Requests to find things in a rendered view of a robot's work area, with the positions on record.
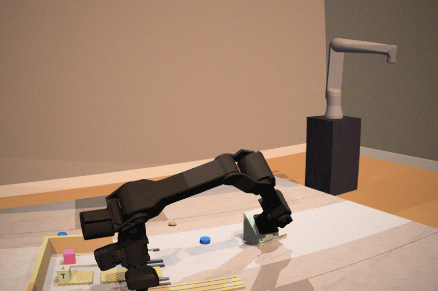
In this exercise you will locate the yellow patterned flat strip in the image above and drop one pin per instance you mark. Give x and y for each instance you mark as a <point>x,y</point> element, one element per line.
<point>120,274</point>

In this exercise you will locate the orange strip with blue stripes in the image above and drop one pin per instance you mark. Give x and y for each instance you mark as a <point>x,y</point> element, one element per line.
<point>218,284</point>

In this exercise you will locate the beige flat strip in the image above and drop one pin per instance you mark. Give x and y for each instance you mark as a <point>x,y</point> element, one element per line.
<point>151,254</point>

